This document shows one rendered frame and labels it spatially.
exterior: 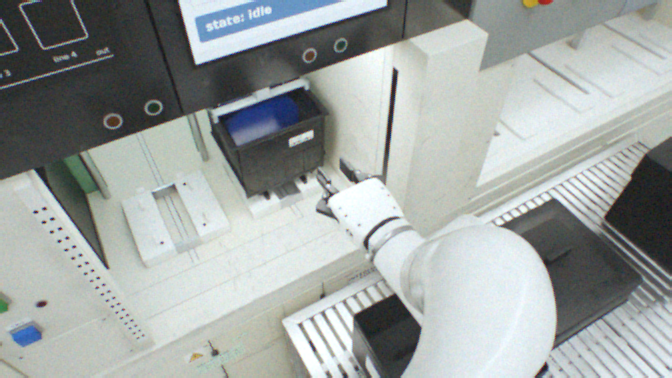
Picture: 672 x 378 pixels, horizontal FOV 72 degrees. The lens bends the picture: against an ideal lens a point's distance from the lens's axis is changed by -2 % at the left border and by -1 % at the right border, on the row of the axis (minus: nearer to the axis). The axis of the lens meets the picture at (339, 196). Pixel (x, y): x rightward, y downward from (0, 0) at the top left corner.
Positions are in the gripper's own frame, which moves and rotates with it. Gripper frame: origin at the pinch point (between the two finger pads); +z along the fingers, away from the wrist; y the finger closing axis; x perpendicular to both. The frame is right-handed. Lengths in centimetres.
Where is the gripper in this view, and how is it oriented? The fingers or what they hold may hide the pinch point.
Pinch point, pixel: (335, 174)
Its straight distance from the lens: 83.9
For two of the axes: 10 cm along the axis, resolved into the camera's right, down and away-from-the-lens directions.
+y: 8.6, -4.0, 3.3
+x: 0.0, -6.4, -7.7
